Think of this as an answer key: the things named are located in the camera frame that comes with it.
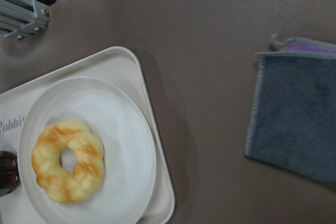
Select white round plate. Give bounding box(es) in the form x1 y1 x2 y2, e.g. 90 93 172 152
18 77 156 223

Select glazed donut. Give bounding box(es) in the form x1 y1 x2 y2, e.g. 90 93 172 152
31 120 104 204

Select cream rabbit tray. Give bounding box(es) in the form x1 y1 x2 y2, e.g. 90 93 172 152
1 47 175 223

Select tea bottle on tray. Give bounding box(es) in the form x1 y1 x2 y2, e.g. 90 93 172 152
1 151 20 197

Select grey folded cloth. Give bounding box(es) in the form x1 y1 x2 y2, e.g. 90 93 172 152
245 35 335 186

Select aluminium frame post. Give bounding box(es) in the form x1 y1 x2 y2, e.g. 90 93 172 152
1 0 49 40

